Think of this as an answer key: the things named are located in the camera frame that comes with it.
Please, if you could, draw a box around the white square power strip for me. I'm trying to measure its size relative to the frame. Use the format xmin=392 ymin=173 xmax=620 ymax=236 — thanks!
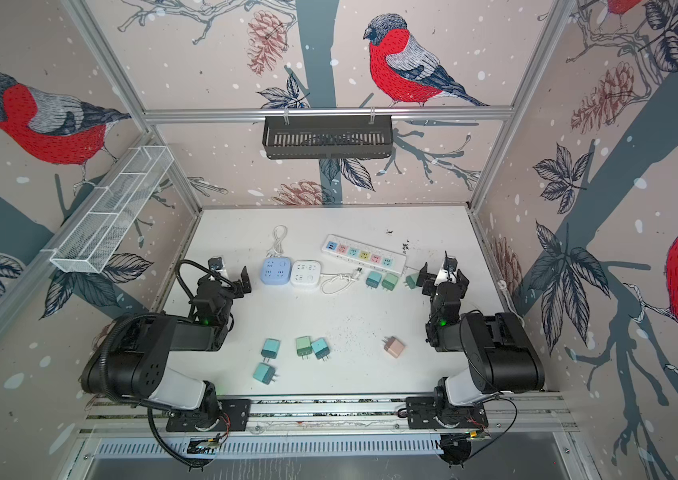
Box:
xmin=290 ymin=260 xmax=323 ymax=289

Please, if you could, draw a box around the pink charger plug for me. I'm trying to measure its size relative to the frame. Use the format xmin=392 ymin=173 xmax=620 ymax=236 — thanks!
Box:
xmin=384 ymin=337 xmax=406 ymax=358

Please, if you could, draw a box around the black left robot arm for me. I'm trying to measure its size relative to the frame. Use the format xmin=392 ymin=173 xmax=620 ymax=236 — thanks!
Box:
xmin=80 ymin=257 xmax=252 ymax=433

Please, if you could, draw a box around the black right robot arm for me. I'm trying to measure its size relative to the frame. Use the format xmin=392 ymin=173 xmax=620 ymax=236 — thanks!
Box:
xmin=406 ymin=256 xmax=545 ymax=430

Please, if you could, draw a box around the green charger right of strip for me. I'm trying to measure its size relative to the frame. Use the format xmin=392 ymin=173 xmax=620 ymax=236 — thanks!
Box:
xmin=405 ymin=273 xmax=419 ymax=289

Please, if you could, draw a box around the blue square power strip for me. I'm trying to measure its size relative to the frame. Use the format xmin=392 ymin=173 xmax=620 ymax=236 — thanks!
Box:
xmin=260 ymin=257 xmax=292 ymax=286

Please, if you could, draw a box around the light green charger near strip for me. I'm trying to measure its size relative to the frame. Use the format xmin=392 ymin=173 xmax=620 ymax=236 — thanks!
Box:
xmin=381 ymin=273 xmax=399 ymax=291

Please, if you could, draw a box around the teal charger near strip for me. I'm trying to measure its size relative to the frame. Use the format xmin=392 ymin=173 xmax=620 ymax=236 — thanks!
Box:
xmin=365 ymin=271 xmax=383 ymax=289

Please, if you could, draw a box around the teal charger front left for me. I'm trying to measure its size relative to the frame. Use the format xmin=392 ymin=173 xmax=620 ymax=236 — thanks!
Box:
xmin=261 ymin=338 xmax=281 ymax=362

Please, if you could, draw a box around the green charger front middle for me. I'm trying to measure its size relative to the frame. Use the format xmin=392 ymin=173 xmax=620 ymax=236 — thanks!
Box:
xmin=295 ymin=336 xmax=313 ymax=359

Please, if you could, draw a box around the teal charger front lowest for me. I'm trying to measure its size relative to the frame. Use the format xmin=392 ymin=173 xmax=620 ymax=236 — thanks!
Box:
xmin=253 ymin=362 xmax=277 ymax=385

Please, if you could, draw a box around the white long power strip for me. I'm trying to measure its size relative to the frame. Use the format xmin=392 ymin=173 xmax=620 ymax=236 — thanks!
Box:
xmin=321 ymin=234 xmax=407 ymax=275

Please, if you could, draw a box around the black hanging basket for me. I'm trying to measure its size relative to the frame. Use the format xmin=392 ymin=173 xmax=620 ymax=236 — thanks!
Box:
xmin=262 ymin=115 xmax=394 ymax=160

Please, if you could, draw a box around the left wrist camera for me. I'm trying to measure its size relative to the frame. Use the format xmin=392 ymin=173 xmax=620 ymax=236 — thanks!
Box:
xmin=207 ymin=256 xmax=232 ymax=284

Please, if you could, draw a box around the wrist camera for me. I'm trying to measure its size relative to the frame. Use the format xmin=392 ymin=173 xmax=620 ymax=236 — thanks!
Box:
xmin=435 ymin=256 xmax=458 ymax=285
xmin=207 ymin=256 xmax=232 ymax=284

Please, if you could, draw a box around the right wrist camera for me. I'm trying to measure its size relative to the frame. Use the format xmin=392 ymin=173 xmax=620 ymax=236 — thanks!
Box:
xmin=435 ymin=256 xmax=458 ymax=285

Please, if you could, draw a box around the white blue strip cable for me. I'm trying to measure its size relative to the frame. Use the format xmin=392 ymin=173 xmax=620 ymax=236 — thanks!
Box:
xmin=266 ymin=224 xmax=290 ymax=260

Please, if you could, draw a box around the white square strip cable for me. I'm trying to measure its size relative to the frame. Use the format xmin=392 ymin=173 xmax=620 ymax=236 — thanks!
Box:
xmin=319 ymin=268 xmax=365 ymax=296

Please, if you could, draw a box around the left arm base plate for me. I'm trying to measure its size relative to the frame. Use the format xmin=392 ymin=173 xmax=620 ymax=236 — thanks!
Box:
xmin=166 ymin=398 xmax=252 ymax=434

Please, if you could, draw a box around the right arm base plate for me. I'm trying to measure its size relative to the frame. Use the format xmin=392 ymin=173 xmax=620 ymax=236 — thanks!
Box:
xmin=404 ymin=396 xmax=488 ymax=430

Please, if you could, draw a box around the white wire mesh shelf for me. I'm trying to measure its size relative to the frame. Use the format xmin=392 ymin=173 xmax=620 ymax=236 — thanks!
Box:
xmin=50 ymin=145 xmax=174 ymax=273

